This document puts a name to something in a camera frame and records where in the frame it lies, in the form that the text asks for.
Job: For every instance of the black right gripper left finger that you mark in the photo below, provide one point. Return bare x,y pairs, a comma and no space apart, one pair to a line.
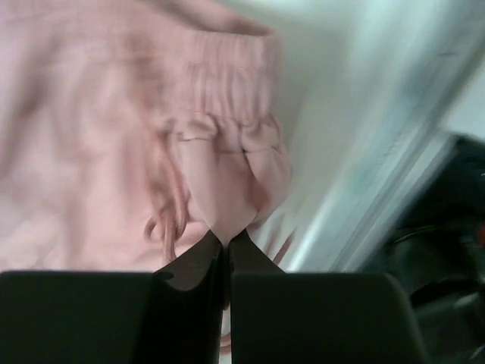
190,269

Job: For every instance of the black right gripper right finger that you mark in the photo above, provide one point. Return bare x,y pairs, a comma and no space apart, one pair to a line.
245,255

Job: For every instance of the pink trousers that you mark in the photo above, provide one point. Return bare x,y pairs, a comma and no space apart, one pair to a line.
131,128

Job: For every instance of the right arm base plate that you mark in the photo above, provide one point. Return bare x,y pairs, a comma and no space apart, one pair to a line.
437,255

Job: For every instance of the aluminium table frame rail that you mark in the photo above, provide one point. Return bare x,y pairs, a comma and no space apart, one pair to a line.
370,136

